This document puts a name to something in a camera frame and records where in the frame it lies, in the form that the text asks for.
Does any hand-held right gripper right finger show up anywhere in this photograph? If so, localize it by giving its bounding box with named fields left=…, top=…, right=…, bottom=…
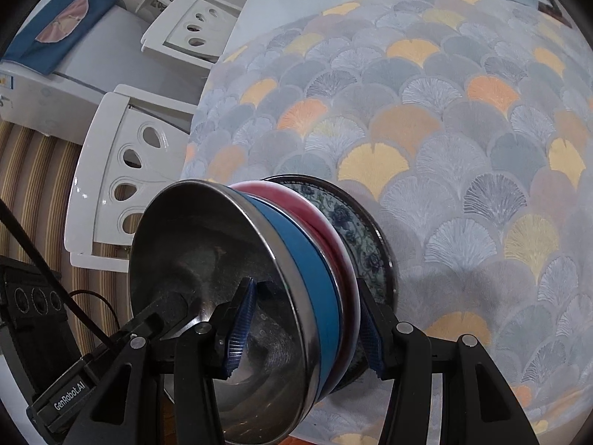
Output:
left=357, top=280, right=540, bottom=445

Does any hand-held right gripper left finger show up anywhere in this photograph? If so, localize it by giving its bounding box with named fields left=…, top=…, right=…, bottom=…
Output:
left=88, top=277, right=256, bottom=445

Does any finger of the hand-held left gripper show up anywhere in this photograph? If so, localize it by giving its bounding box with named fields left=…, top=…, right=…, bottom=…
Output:
left=109, top=290, right=193, bottom=349

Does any blue steel bowl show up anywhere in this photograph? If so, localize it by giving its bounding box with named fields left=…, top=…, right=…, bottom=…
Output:
left=129, top=180, right=346, bottom=445

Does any blue floral plate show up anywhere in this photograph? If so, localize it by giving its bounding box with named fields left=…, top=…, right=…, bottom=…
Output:
left=266, top=174, right=398, bottom=392

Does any red steel bowl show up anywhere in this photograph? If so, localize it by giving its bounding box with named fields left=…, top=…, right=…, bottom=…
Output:
left=230, top=182, right=355, bottom=372

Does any black device with round ports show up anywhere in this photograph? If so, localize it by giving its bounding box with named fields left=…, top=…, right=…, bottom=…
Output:
left=0, top=262, right=100, bottom=404

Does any white dining chair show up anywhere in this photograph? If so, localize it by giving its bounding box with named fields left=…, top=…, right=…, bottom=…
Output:
left=141, top=0, right=242, bottom=63
left=64, top=84, right=201, bottom=273

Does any white refrigerator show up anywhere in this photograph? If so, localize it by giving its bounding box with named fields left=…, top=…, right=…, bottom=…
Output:
left=0, top=0, right=209, bottom=149

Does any blue cloth with pink fan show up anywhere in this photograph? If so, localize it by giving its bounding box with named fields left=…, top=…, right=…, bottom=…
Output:
left=2, top=0, right=114, bottom=76

